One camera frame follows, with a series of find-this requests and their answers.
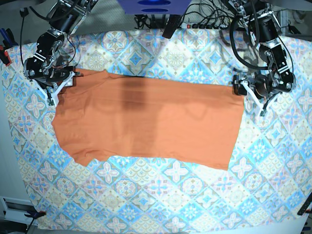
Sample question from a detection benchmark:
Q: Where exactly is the orange T-shirt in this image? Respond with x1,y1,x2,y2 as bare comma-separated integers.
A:
52,70,244,170

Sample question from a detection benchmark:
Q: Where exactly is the red black clamp left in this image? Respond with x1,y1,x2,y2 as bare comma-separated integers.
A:
0,28,18,66

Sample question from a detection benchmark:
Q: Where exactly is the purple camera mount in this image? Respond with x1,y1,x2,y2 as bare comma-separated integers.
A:
118,0,191,15

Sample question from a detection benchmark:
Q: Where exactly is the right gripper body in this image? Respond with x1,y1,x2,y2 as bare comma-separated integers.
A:
40,66,75,89

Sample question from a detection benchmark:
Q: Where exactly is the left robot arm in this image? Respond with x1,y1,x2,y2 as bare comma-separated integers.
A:
223,0,295,99

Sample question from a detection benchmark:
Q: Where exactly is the blue clamp bottom left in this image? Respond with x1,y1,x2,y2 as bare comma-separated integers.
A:
24,211,46,234

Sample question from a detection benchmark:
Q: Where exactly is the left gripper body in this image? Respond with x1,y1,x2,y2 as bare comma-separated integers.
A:
251,74,272,99

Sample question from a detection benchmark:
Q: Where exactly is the black strap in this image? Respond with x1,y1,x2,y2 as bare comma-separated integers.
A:
162,14,183,39

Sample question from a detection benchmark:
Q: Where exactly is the patterned blue tablecloth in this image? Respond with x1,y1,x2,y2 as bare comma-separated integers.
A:
0,37,312,234

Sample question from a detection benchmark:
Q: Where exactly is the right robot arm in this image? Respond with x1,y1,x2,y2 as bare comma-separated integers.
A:
23,0,97,89

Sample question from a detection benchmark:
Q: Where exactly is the power strip with red switch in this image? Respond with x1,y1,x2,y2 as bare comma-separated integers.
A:
180,22,230,30

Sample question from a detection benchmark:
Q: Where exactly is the black clamp bottom right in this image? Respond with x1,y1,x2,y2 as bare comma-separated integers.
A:
297,201,312,216

